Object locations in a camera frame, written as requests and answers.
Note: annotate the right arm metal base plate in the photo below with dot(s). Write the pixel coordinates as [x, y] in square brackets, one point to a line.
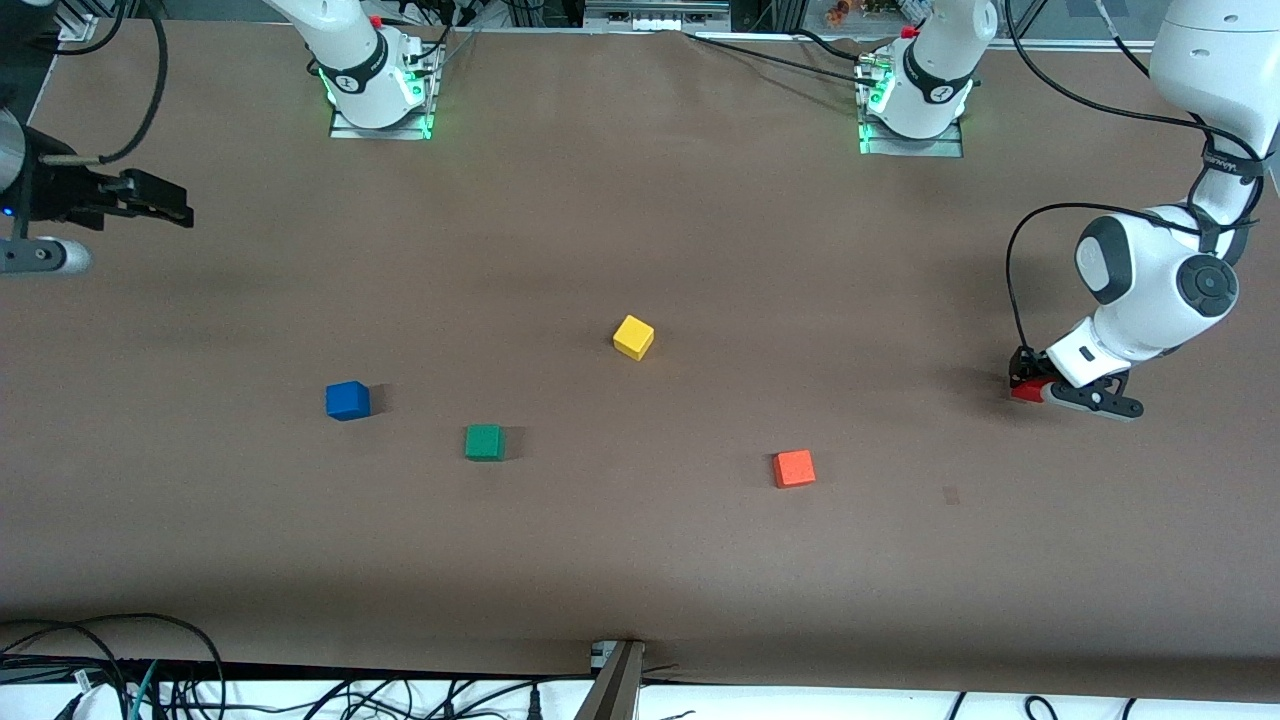
[400, 132]

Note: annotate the orange cube block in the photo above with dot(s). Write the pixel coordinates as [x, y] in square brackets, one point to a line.
[793, 469]

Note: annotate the aluminium table edge rail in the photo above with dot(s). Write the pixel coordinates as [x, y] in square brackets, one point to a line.
[1080, 44]

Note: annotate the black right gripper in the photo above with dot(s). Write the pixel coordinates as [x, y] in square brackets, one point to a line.
[55, 190]

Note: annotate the blue cube block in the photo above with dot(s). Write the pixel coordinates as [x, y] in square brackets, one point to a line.
[347, 401]

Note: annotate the green cube block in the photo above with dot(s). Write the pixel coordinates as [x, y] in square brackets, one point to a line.
[484, 443]

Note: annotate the brown paper table cover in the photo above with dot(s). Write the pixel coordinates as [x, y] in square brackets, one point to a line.
[640, 560]

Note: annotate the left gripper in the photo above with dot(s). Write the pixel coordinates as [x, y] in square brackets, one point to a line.
[1021, 364]

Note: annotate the grey metal camera pole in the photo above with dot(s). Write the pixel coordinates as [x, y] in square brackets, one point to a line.
[612, 695]

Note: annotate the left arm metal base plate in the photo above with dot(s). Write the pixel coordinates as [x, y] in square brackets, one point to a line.
[940, 149]

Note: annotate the yellow cube block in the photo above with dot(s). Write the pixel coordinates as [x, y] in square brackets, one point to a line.
[633, 337]

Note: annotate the red cube block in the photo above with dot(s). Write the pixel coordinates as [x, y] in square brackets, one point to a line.
[1028, 392]

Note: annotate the grey power strip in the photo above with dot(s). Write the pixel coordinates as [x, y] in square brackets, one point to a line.
[655, 18]

